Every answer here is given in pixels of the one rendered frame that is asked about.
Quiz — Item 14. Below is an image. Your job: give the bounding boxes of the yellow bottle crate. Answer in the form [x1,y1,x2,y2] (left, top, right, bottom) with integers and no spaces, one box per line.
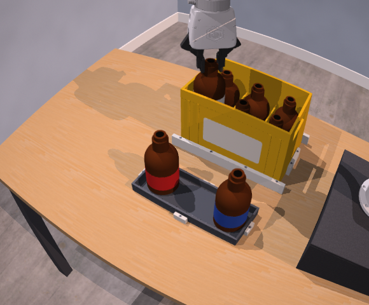
[181,59,307,181]

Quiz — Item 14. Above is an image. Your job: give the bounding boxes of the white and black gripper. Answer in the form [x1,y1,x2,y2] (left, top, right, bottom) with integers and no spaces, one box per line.
[180,5,241,73]

